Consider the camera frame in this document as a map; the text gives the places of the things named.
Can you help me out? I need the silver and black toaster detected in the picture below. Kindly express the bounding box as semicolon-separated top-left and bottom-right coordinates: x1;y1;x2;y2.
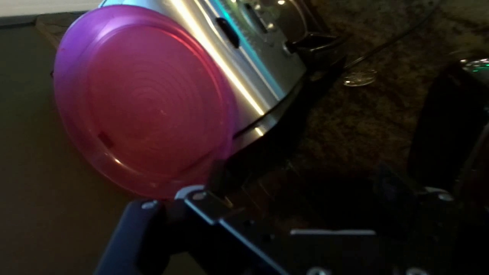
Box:
97;0;352;154

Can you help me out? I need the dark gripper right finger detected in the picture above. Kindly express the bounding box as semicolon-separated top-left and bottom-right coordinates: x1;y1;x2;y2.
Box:
375;165;489;275

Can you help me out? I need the thin black toaster cord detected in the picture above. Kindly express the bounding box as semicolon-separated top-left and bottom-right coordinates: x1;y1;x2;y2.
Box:
345;0;449;70

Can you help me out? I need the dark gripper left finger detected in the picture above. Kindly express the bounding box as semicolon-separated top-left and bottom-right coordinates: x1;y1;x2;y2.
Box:
93;161;241;275

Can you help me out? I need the purple plastic plate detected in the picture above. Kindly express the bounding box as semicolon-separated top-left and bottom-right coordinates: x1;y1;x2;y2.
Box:
51;5;238;202

